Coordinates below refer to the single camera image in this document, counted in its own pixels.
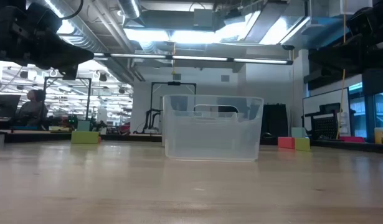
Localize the black aluminium table frame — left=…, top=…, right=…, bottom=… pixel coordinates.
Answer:
left=0, top=132, right=383, bottom=154

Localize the black cabinet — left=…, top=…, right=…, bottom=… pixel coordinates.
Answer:
left=261, top=103, right=291, bottom=139

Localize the green foam block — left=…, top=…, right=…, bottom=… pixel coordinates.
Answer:
left=295, top=138, right=311, bottom=152
left=70, top=131, right=100, bottom=144

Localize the grey ceiling box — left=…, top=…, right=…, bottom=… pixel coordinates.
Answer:
left=192, top=8, right=216, bottom=29

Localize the clear plastic bin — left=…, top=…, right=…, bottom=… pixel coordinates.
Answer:
left=162, top=94, right=265, bottom=162

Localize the black frame stand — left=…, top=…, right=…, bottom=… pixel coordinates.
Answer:
left=41, top=76, right=93, bottom=130

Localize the red bundle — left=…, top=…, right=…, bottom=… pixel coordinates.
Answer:
left=338, top=136, right=366, bottom=144

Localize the black camera rig frame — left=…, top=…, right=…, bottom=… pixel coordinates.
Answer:
left=149, top=81, right=197, bottom=135

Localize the black pegboard cart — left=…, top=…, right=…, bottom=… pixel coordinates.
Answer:
left=301, top=102, right=342, bottom=141

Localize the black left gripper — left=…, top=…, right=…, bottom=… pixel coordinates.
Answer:
left=0, top=0, right=95, bottom=80

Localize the thin yellow cord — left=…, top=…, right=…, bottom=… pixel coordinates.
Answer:
left=290, top=49, right=296, bottom=129
left=171, top=42, right=177, bottom=75

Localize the round silver ceiling duct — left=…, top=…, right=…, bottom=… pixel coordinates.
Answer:
left=116, top=0, right=143, bottom=20

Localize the whiteboard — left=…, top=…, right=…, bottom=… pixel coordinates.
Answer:
left=302, top=87, right=351, bottom=138

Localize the black camera cable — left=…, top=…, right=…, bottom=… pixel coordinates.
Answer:
left=60, top=0, right=85, bottom=21

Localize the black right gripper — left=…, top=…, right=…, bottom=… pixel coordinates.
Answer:
left=310, top=30, right=383, bottom=80

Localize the person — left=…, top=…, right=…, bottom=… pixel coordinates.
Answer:
left=18, top=89, right=49, bottom=128

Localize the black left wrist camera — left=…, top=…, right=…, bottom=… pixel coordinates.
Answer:
left=25, top=2, right=63, bottom=34

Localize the dark computer monitor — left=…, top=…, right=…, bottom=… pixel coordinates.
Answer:
left=0, top=94, right=21, bottom=119

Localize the long ceiling light bar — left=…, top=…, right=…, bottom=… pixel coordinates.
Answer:
left=93, top=52, right=294, bottom=66

